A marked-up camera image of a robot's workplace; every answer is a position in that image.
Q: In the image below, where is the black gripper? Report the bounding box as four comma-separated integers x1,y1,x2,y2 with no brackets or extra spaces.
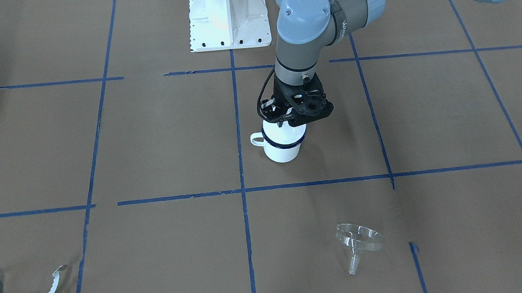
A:
260,77,315,123

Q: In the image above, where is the clear glass funnel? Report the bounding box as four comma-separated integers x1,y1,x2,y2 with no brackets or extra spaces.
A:
335,223,384,275

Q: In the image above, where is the white ceramic lid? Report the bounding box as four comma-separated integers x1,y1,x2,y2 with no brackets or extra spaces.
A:
261,121,307,149

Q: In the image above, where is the white enamel mug blue rim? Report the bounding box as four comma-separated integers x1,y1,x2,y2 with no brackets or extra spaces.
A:
249,124,307,163

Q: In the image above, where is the brown paper table cover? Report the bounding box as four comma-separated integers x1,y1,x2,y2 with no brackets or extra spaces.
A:
0,0,522,293

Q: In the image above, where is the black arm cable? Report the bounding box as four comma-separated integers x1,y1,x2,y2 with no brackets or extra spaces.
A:
254,67,280,120

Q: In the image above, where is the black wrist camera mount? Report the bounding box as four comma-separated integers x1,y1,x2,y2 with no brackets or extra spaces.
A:
282,74,334,127

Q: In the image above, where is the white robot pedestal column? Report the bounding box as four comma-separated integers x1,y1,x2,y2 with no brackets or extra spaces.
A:
188,0,272,53

